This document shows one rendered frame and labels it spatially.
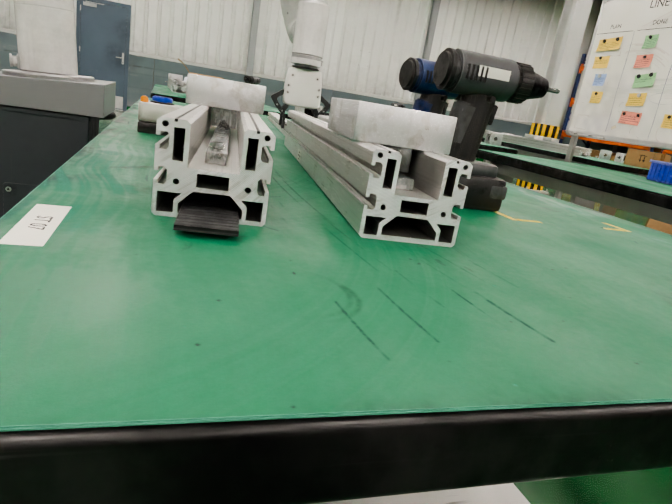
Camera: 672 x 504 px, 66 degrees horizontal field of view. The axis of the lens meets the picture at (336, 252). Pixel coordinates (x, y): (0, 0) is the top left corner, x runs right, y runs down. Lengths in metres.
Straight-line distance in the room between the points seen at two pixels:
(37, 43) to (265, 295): 1.13
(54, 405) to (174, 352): 0.06
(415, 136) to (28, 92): 0.97
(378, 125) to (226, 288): 0.29
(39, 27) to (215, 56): 10.97
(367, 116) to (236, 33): 11.84
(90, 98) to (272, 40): 11.24
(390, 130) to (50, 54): 0.97
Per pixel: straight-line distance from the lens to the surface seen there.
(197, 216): 0.45
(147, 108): 1.12
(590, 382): 0.31
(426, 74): 0.98
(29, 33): 1.39
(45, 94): 1.33
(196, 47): 12.28
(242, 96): 0.78
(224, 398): 0.22
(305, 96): 1.44
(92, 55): 12.31
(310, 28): 1.43
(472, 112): 0.79
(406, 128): 0.56
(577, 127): 4.52
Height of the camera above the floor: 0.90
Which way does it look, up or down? 16 degrees down
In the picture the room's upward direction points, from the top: 10 degrees clockwise
